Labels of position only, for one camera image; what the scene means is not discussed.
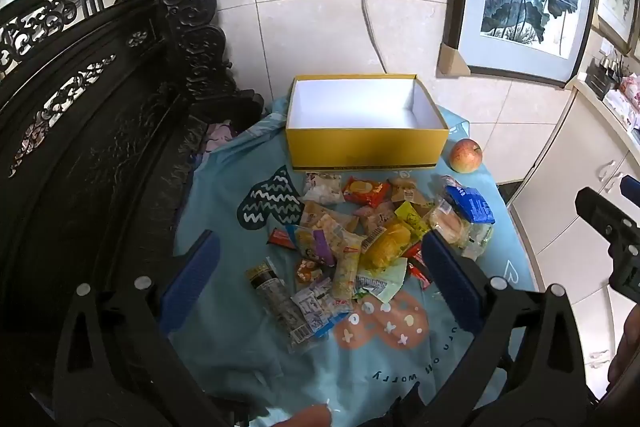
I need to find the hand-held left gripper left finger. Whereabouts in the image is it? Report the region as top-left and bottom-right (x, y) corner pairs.
(52, 229), (222, 427)

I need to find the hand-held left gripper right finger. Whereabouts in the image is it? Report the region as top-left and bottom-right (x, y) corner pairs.
(421, 232), (587, 427)

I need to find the yellow plastic snack bag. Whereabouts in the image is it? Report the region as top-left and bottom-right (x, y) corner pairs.
(360, 219), (417, 273)

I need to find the orange clear snack bag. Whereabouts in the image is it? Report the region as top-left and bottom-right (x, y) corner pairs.
(387, 177), (431, 208)

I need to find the clear rice cracker pack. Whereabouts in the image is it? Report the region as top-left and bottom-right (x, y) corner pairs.
(325, 227), (363, 303)

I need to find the white snack pack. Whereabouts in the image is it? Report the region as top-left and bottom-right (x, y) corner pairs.
(301, 172), (345, 206)

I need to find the yellow cardboard box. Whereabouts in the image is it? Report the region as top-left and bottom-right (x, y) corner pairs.
(285, 74), (450, 171)

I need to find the person's right hand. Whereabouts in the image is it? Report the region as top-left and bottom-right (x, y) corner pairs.
(607, 304), (640, 402)

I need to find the white cabinet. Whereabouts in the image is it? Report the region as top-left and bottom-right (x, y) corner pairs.
(510, 77), (640, 408)

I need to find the pink floral packet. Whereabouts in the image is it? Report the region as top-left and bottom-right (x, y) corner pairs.
(619, 74), (640, 128)

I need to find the blue printed tablecloth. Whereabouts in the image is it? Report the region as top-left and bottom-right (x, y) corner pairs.
(172, 97), (538, 427)

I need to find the dark stand with small bottles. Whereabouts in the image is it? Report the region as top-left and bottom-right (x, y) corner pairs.
(586, 49), (627, 102)

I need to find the pile of mixed snack packets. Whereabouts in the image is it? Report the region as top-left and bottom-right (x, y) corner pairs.
(245, 171), (496, 355)

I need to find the red yellow apple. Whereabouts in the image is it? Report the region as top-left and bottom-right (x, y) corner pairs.
(449, 138), (483, 174)

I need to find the pink cloth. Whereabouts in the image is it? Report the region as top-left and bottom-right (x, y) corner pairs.
(202, 119), (239, 154)

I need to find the dark carved wooden furniture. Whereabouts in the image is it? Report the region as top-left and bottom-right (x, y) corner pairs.
(0, 0), (267, 427)

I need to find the cardboard corner protector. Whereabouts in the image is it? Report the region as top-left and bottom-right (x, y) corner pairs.
(436, 43), (470, 78)

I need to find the grey power cable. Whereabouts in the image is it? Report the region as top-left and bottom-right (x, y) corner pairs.
(361, 0), (389, 76)

